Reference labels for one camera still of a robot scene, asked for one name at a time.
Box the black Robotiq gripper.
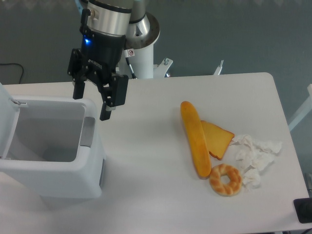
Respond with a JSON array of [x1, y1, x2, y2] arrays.
[[67, 9, 129, 121]]

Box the white trash can lid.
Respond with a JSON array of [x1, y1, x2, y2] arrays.
[[0, 84, 27, 159]]

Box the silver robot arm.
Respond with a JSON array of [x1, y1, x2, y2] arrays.
[[67, 0, 160, 120]]

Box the white trash can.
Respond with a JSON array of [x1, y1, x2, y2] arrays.
[[0, 96, 105, 198]]

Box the long yellow baguette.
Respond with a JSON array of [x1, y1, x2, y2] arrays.
[[180, 101, 212, 178]]

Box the orange toast slice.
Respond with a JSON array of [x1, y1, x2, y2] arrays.
[[201, 120, 235, 160]]

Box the crumpled white tissue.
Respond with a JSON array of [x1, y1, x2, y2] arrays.
[[230, 135, 283, 191]]

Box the black device at edge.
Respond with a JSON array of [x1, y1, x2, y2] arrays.
[[293, 198, 312, 223]]

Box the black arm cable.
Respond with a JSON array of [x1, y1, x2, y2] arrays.
[[125, 56, 137, 79]]

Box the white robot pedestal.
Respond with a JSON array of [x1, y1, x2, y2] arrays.
[[117, 45, 173, 79]]

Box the black cable on floor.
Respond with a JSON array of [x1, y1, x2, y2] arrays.
[[0, 63, 25, 82]]

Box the white table bracket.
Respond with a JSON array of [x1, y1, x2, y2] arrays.
[[214, 60, 224, 76]]

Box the braided ring bread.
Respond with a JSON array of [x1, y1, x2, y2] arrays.
[[209, 163, 242, 196]]

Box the white frame leg right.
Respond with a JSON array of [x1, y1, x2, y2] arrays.
[[288, 84, 312, 132]]

